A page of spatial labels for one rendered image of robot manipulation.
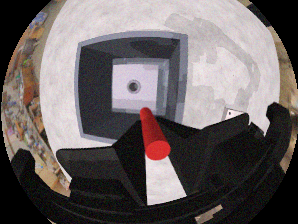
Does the red peg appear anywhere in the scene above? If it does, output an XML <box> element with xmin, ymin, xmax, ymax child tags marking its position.
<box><xmin>140</xmin><ymin>108</ymin><xmax>170</xmax><ymax>161</ymax></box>

